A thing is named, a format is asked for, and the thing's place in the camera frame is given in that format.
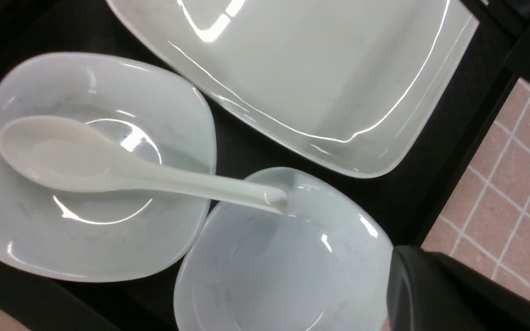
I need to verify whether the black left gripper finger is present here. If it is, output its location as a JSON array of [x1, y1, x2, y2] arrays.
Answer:
[[386, 245, 530, 331]]

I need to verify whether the white bowl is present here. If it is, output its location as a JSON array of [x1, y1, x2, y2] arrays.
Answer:
[[0, 52, 217, 283], [174, 167, 393, 331]]

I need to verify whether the large white square plate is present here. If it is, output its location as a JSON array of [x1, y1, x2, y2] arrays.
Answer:
[[107, 0, 479, 178]]

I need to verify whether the white ceramic soup spoon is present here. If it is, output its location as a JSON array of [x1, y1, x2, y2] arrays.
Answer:
[[0, 115, 288, 214]]

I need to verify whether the black plastic serving tray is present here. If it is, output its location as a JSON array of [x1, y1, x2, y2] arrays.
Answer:
[[0, 0, 518, 331]]

